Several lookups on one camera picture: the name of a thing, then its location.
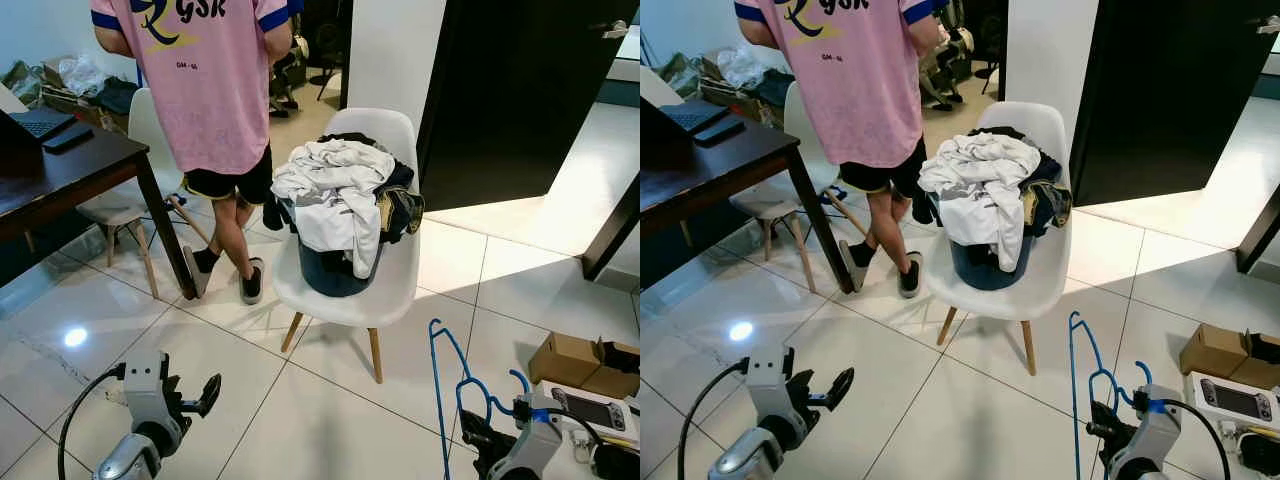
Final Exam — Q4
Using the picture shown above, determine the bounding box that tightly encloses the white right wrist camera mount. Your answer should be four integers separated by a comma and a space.
505, 405, 566, 476
1125, 398, 1186, 476

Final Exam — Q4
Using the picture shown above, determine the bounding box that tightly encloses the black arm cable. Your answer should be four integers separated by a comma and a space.
1160, 397, 1233, 480
58, 362, 126, 480
545, 405, 611, 480
678, 358, 751, 480

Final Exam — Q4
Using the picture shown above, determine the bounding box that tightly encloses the black laptop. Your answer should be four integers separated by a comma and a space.
655, 97, 731, 134
0, 105, 76, 141

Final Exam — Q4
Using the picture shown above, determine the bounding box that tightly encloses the white plastic bag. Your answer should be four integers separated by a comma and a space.
55, 55, 111, 96
718, 45, 771, 89

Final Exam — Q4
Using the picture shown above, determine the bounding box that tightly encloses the white console box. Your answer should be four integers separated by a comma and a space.
1185, 370, 1280, 451
535, 380, 641, 461

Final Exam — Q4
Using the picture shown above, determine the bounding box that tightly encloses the person in pink shirt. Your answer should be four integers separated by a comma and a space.
735, 0, 946, 299
90, 0, 301, 306

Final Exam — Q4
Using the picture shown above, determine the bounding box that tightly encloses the small cardboard box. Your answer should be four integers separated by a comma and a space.
1178, 322, 1280, 391
528, 330, 641, 399

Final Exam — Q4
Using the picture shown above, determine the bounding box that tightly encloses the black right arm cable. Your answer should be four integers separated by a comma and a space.
1160, 397, 1233, 480
545, 405, 611, 480

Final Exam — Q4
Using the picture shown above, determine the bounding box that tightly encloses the black smartphone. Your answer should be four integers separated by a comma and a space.
42, 125, 96, 154
695, 118, 746, 146

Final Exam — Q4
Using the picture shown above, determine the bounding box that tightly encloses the standing humanoid robot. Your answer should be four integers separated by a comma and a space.
268, 10, 311, 116
920, 15, 971, 111

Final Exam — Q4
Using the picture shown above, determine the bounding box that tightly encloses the white printed t-shirt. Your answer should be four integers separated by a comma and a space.
270, 138, 396, 281
918, 132, 1046, 273

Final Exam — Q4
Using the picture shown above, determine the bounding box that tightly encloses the blue plastic hanger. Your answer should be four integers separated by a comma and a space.
1068, 312, 1131, 480
1090, 360, 1156, 411
428, 318, 501, 480
455, 368, 531, 421

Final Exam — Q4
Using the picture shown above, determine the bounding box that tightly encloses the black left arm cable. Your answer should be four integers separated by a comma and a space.
678, 358, 751, 480
58, 362, 126, 480

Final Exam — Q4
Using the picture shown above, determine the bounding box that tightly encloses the black door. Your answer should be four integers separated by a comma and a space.
1068, 0, 1280, 206
415, 0, 641, 211

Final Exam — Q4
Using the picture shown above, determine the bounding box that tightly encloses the dark wooden dining table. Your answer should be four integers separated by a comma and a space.
0, 105, 196, 301
640, 95, 856, 296

